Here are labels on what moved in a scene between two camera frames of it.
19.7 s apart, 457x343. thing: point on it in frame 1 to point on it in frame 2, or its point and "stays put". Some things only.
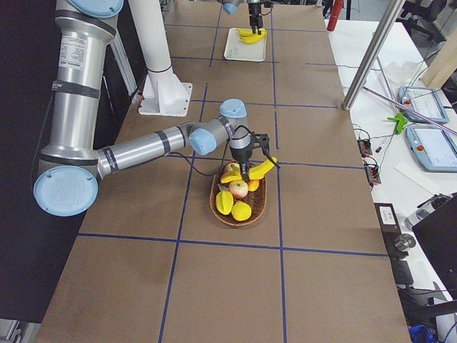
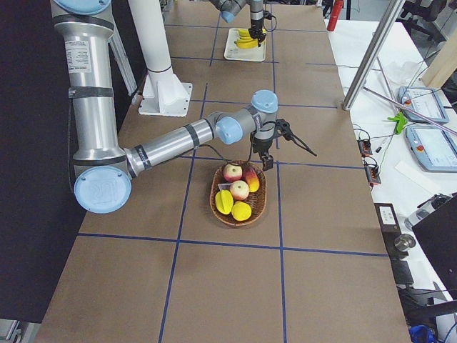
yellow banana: [258, 171] to [246, 41]
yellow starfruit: [224, 201] stays put
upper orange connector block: [365, 147] stays put
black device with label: [389, 224] stays put
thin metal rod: [410, 110] stays put
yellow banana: [248, 32] stays put
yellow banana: [230, 176] to [247, 43]
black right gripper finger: [246, 176] to [268, 162]
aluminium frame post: [372, 53] stays put
